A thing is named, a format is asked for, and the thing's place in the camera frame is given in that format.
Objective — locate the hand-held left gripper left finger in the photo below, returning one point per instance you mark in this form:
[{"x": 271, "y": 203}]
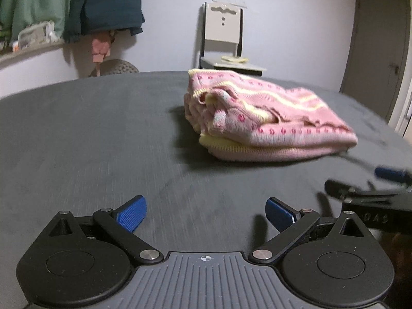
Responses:
[{"x": 132, "y": 214}]

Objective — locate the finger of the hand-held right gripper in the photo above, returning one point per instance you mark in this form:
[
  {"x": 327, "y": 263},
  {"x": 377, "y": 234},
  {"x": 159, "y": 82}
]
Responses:
[
  {"x": 392, "y": 174},
  {"x": 338, "y": 189}
]

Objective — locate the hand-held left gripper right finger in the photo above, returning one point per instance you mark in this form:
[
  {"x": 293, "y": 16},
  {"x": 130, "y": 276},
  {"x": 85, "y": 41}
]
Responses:
[{"x": 280, "y": 214}]

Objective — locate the pink knit sweater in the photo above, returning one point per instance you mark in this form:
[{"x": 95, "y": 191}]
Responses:
[{"x": 273, "y": 119}]

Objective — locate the grey door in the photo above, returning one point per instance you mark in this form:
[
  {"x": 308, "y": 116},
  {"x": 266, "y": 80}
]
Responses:
[{"x": 370, "y": 54}]

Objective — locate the round woven cushion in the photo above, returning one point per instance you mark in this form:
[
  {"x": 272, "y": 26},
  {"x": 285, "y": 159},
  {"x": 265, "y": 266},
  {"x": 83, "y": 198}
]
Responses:
[{"x": 119, "y": 69}]

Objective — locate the pale yellow cloth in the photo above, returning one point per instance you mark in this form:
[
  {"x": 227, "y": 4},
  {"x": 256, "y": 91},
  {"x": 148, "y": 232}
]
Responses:
[{"x": 235, "y": 59}]

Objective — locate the pink hanging cloth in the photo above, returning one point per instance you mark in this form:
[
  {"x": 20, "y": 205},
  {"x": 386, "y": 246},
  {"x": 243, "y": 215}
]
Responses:
[{"x": 100, "y": 48}]

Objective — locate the grey curved ledge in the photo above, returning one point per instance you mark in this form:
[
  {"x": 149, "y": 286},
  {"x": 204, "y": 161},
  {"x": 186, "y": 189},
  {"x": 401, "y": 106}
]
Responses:
[{"x": 19, "y": 56}]

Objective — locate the cream wooden chair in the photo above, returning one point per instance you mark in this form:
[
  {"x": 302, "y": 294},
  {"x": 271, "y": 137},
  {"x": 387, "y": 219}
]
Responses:
[{"x": 222, "y": 22}]

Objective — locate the small pill bottle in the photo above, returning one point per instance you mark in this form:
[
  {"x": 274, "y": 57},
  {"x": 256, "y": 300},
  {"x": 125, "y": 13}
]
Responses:
[{"x": 15, "y": 45}]

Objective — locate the clear zip pouch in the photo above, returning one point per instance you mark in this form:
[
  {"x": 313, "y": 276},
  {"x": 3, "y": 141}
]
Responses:
[{"x": 35, "y": 32}]

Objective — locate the dark teal jacket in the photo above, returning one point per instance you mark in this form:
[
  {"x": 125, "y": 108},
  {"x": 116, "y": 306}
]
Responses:
[{"x": 106, "y": 3}]

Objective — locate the green curtain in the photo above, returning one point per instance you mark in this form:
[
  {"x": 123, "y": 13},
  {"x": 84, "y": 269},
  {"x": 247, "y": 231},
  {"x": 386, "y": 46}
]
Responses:
[{"x": 32, "y": 0}]

